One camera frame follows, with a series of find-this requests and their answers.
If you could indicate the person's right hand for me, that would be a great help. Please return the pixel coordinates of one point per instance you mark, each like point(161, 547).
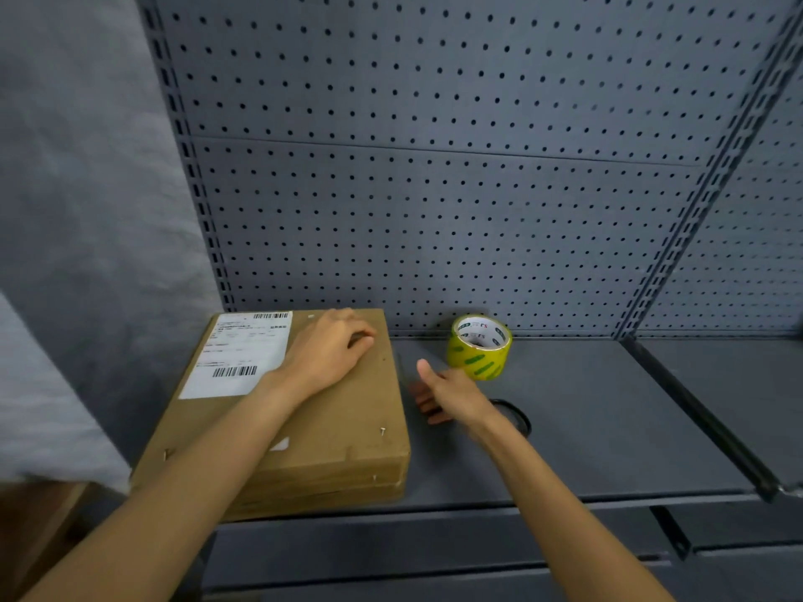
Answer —
point(461, 398)

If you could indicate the person's left hand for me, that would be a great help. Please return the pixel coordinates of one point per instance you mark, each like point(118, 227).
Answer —
point(320, 354)

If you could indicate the person's right thumb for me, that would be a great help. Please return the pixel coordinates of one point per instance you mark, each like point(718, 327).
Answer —
point(428, 371)

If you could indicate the person's left fingers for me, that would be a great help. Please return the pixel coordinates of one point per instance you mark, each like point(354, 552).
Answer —
point(357, 335)

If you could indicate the person's left forearm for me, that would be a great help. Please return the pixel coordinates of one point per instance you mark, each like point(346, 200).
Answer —
point(188, 482)

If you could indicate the person's right forearm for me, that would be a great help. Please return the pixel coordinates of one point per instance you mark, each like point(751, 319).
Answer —
point(552, 495)

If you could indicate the yellow tape roll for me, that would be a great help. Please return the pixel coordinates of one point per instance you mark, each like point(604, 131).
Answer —
point(480, 354)

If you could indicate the brown cardboard box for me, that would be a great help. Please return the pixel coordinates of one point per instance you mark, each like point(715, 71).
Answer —
point(351, 420)

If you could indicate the white shipping label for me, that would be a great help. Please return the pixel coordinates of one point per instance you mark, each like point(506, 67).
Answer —
point(238, 357)

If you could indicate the grey pegboard back panel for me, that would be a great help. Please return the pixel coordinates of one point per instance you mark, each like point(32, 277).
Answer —
point(439, 62)
point(439, 244)
point(746, 256)

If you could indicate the grey metal shelf board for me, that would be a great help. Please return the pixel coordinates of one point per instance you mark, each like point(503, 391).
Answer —
point(596, 420)
point(734, 394)

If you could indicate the grey lower shelf board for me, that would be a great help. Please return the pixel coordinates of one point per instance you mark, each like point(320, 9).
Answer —
point(439, 551)

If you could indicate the grey slotted shelf upright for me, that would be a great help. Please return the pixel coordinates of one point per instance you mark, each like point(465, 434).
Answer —
point(188, 162)
point(709, 181)

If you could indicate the brown wooden furniture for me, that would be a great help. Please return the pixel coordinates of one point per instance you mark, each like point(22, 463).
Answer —
point(31, 539)

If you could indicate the black shelf bracket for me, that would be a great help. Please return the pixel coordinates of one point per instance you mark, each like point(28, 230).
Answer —
point(702, 413)

